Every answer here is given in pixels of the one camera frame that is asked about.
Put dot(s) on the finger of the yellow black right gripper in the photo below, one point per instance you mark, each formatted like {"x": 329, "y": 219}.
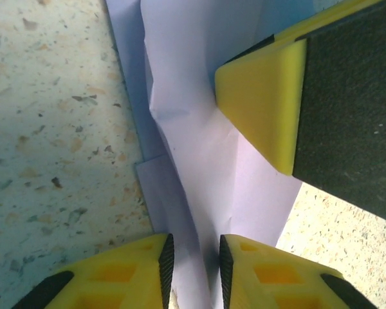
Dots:
{"x": 341, "y": 112}
{"x": 308, "y": 22}

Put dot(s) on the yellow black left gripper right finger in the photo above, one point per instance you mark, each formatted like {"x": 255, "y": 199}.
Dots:
{"x": 276, "y": 280}

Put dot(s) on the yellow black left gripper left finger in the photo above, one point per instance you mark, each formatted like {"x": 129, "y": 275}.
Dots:
{"x": 122, "y": 277}

